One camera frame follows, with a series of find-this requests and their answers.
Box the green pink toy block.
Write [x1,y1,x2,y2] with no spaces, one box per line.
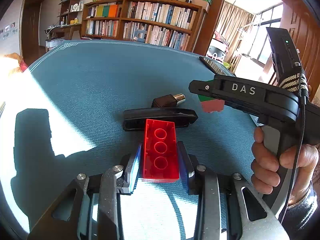
[198,95,225,113]

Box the brown wooden door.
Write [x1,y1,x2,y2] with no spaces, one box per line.
[280,0,319,99]

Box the black smartphone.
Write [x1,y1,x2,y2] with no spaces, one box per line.
[199,56,234,76]

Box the dark perfume bottle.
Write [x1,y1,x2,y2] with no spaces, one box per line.
[151,94,185,107]

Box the red long toy block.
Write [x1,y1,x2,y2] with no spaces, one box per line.
[142,119,180,183]

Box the person's right hand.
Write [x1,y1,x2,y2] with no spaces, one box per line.
[251,127,319,205]

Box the black comb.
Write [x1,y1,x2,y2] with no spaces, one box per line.
[123,107,198,131]

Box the white rolling cart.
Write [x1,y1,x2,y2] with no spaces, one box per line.
[206,31,229,62]

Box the small wooden shelf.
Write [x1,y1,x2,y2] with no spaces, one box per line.
[58,0,83,26]

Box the teal table mat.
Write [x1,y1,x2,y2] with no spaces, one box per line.
[11,40,255,227]

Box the large wooden bookshelf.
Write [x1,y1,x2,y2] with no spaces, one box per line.
[80,0,204,52]

